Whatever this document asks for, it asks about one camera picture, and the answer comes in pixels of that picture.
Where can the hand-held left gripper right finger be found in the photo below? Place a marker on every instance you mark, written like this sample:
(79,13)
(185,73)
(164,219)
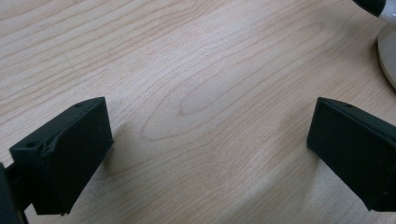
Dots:
(355,146)

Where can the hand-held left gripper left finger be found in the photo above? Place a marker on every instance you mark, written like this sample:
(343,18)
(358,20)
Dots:
(65,155)

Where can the white round stand base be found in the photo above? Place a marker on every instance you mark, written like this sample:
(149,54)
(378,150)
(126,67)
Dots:
(389,46)

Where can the black rounded object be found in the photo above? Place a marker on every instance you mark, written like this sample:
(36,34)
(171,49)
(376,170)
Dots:
(372,5)

